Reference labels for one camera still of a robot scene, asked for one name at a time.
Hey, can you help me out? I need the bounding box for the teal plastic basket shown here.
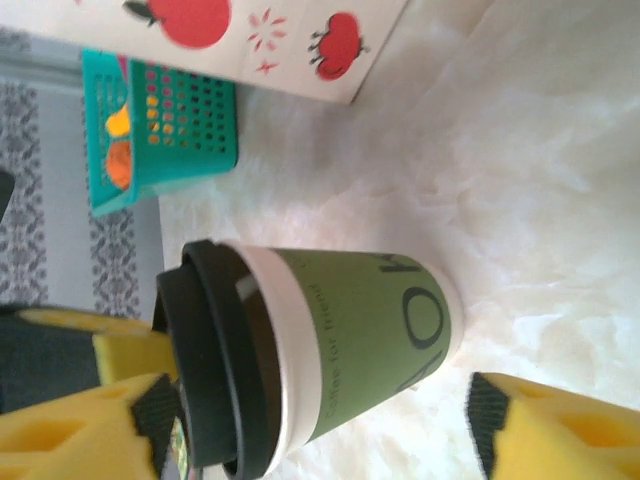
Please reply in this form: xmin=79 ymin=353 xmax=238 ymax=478
xmin=81 ymin=48 xmax=240 ymax=218

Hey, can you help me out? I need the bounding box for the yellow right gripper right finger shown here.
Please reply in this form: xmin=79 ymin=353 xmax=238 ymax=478
xmin=463 ymin=372 xmax=640 ymax=480

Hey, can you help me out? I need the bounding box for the white red-print paper gift bag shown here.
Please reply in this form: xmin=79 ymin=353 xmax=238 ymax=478
xmin=0 ymin=0 xmax=411 ymax=106

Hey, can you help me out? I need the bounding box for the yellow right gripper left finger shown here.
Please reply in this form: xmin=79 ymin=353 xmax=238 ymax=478
xmin=0 ymin=372 xmax=187 ymax=480

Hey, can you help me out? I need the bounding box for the orange toy fruit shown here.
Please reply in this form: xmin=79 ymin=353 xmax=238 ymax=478
xmin=107 ymin=141 xmax=135 ymax=190

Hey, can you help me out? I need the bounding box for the green paper coffee cup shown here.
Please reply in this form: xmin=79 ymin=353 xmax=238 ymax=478
xmin=219 ymin=243 xmax=464 ymax=476

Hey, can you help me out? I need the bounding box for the black coffee cup lid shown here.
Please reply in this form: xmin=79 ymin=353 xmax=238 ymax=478
xmin=152 ymin=239 xmax=281 ymax=480

